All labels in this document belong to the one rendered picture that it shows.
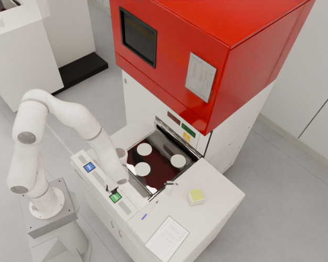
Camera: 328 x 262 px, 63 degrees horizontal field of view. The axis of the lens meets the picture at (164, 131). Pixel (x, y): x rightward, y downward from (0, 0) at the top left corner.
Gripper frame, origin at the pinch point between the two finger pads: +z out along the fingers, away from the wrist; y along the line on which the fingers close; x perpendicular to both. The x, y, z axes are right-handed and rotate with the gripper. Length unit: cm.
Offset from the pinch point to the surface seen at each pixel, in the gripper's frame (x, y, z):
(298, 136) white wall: 43, -221, 48
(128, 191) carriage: -1.2, -13.7, 15.2
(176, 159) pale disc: 2.9, -49.4, 5.7
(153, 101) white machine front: -32, -56, -16
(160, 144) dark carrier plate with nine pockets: -12, -50, 6
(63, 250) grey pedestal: -28, 19, 107
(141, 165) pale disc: -8.6, -29.8, 9.8
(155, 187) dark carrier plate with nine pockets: 8.9, -25.8, 10.6
